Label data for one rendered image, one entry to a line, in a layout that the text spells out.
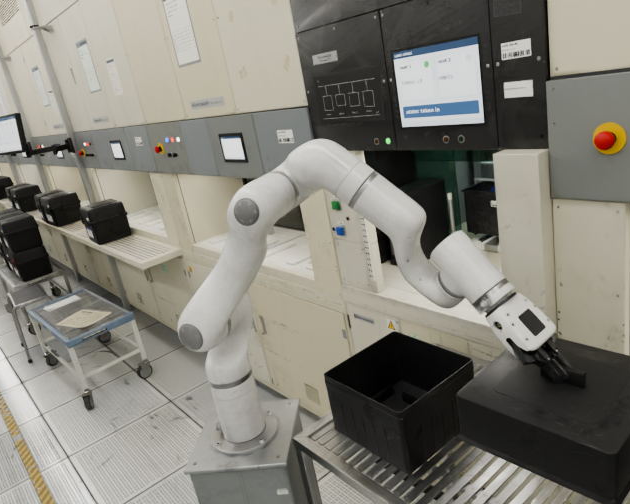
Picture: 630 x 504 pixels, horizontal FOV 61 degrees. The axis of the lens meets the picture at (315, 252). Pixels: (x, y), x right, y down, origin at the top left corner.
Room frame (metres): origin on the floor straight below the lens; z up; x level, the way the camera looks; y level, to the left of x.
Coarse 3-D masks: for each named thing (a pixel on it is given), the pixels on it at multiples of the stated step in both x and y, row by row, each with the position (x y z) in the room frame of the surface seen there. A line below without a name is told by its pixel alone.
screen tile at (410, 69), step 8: (400, 64) 1.58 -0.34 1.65; (408, 64) 1.56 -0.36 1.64; (416, 64) 1.54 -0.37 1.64; (400, 72) 1.59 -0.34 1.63; (408, 72) 1.56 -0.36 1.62; (416, 72) 1.54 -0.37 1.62; (424, 72) 1.52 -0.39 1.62; (432, 72) 1.50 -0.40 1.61; (400, 80) 1.59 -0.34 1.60; (424, 80) 1.52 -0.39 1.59; (432, 80) 1.50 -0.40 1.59; (400, 88) 1.59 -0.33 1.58; (408, 88) 1.57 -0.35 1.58; (416, 88) 1.55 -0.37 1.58; (424, 88) 1.52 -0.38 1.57; (432, 88) 1.50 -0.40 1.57; (408, 96) 1.57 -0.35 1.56; (416, 96) 1.55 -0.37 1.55; (424, 96) 1.53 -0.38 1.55; (432, 96) 1.50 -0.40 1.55
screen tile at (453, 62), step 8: (440, 56) 1.47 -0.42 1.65; (448, 56) 1.45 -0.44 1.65; (456, 56) 1.43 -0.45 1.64; (464, 56) 1.41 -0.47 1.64; (472, 56) 1.39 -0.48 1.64; (440, 64) 1.47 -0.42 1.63; (448, 64) 1.45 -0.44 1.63; (456, 64) 1.43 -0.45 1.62; (464, 64) 1.41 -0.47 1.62; (472, 64) 1.39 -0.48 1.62; (440, 72) 1.47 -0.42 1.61; (472, 72) 1.39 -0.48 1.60; (456, 80) 1.44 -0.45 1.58; (464, 80) 1.42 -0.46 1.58; (472, 80) 1.40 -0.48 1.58; (440, 88) 1.48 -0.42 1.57; (448, 88) 1.46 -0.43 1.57; (456, 88) 1.44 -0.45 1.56; (464, 88) 1.42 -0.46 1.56; (472, 88) 1.40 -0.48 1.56; (440, 96) 1.48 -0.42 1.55; (448, 96) 1.46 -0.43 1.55; (456, 96) 1.44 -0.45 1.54
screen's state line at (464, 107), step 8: (432, 104) 1.51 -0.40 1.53; (440, 104) 1.48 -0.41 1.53; (448, 104) 1.46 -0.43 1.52; (456, 104) 1.44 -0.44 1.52; (464, 104) 1.42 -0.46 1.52; (472, 104) 1.40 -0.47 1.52; (408, 112) 1.58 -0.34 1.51; (416, 112) 1.55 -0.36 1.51; (424, 112) 1.53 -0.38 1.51; (432, 112) 1.51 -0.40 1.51; (440, 112) 1.49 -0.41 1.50; (448, 112) 1.46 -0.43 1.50; (456, 112) 1.44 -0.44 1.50; (464, 112) 1.42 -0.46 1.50; (472, 112) 1.40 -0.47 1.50
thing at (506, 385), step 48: (480, 384) 0.87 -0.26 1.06; (528, 384) 0.84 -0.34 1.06; (576, 384) 0.81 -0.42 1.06; (624, 384) 0.79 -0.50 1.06; (480, 432) 0.82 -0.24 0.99; (528, 432) 0.74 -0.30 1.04; (576, 432) 0.70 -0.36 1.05; (624, 432) 0.68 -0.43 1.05; (576, 480) 0.68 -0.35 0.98; (624, 480) 0.66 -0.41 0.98
